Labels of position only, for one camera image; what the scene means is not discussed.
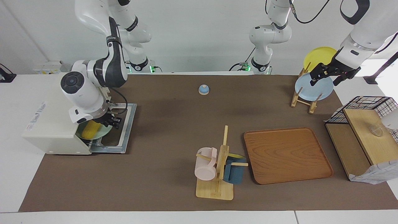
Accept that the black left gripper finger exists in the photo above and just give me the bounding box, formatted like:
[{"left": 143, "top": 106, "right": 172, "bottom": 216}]
[
  {"left": 332, "top": 74, "right": 349, "bottom": 86},
  {"left": 310, "top": 64, "right": 326, "bottom": 86}
]

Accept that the mint green plate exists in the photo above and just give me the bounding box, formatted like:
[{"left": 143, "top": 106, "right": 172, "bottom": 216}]
[{"left": 76, "top": 120, "right": 113, "bottom": 140}]

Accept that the oven door with bronze handle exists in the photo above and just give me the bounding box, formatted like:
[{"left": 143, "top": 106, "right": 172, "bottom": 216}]
[{"left": 90, "top": 103, "right": 137, "bottom": 154}]

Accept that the yellow corn cob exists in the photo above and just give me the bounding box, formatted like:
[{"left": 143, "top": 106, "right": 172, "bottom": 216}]
[{"left": 81, "top": 120, "right": 102, "bottom": 139}]

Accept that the white toaster oven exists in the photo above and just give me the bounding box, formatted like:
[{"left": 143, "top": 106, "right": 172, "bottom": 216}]
[{"left": 21, "top": 73, "right": 94, "bottom": 155}]

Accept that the light blue plate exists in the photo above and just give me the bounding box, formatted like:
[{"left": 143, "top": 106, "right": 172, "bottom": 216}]
[{"left": 294, "top": 72, "right": 334, "bottom": 101}]

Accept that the yellow plate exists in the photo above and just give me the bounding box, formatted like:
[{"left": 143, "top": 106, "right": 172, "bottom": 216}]
[{"left": 303, "top": 47, "right": 338, "bottom": 73}]

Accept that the wooden plate rack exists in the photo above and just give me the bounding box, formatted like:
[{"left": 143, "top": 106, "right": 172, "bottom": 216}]
[{"left": 291, "top": 62, "right": 324, "bottom": 114}]

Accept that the black stand pole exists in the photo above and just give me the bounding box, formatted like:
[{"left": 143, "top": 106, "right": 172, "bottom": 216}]
[{"left": 363, "top": 51, "right": 398, "bottom": 85}]

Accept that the brown table mat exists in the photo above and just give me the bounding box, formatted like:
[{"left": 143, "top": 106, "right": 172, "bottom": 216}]
[{"left": 19, "top": 74, "right": 398, "bottom": 212}]

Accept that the clear glass cup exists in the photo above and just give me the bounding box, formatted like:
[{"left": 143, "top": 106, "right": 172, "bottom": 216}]
[{"left": 369, "top": 124, "right": 385, "bottom": 137}]

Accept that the light wooden board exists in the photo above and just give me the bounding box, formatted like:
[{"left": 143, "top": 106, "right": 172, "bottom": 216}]
[{"left": 343, "top": 108, "right": 398, "bottom": 166}]

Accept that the white box with yellow labels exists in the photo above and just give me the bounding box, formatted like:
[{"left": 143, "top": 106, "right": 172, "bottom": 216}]
[{"left": 34, "top": 61, "right": 64, "bottom": 75}]

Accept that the brown wooden tray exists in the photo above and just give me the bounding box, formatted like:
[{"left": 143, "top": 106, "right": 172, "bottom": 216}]
[{"left": 243, "top": 127, "right": 334, "bottom": 185}]

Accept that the pink mug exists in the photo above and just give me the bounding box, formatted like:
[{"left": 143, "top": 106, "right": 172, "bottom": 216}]
[{"left": 194, "top": 147, "right": 218, "bottom": 181}]

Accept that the white checkered cloth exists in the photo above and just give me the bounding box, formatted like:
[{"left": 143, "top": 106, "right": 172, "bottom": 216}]
[{"left": 348, "top": 160, "right": 398, "bottom": 185}]

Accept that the wooden mug rack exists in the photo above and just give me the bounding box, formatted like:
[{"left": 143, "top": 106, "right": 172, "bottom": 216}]
[{"left": 196, "top": 125, "right": 249, "bottom": 201}]

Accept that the dark blue mug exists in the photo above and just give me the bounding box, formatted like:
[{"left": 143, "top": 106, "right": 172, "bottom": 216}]
[{"left": 223, "top": 154, "right": 247, "bottom": 184}]

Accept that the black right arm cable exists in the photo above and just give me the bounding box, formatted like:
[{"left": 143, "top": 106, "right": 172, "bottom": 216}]
[{"left": 107, "top": 87, "right": 129, "bottom": 114}]

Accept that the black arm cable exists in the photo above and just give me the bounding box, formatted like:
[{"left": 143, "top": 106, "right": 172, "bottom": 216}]
[
  {"left": 289, "top": 0, "right": 330, "bottom": 25},
  {"left": 107, "top": 87, "right": 129, "bottom": 114}
]

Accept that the black wire basket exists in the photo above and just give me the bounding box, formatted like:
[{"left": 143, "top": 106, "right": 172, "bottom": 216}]
[{"left": 325, "top": 96, "right": 398, "bottom": 143}]

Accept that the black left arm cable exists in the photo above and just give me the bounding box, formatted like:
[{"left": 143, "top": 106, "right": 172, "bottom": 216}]
[{"left": 289, "top": 0, "right": 330, "bottom": 25}]

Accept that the black clamp mount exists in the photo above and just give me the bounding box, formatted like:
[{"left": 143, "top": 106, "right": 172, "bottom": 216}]
[{"left": 0, "top": 63, "right": 16, "bottom": 83}]

